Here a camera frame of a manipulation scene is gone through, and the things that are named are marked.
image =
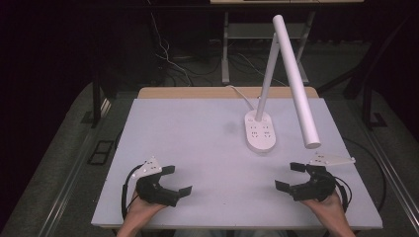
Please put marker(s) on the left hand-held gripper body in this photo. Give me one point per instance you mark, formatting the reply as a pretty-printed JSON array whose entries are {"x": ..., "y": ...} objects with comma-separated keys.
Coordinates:
[{"x": 154, "y": 192}]

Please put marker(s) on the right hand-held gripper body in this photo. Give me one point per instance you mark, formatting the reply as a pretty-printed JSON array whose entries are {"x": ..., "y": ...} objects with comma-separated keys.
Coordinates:
[{"x": 316, "y": 187}]

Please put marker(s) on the person's left hand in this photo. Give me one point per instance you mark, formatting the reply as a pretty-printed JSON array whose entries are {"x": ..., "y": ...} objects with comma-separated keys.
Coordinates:
[{"x": 145, "y": 205}]

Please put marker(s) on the person's right hand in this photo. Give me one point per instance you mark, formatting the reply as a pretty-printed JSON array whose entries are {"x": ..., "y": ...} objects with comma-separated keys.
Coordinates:
[{"x": 326, "y": 205}]

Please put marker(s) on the white desk lamp with sockets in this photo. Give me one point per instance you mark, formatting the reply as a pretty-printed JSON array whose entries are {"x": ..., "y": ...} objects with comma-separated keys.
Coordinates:
[{"x": 296, "y": 82}]

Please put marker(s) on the black metal stand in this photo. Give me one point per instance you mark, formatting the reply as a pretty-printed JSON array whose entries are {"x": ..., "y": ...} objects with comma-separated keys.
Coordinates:
[
  {"x": 368, "y": 105},
  {"x": 96, "y": 102}
]

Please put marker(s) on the black floor frame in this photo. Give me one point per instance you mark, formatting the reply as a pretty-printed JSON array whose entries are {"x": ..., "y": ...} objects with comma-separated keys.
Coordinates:
[{"x": 100, "y": 152}]

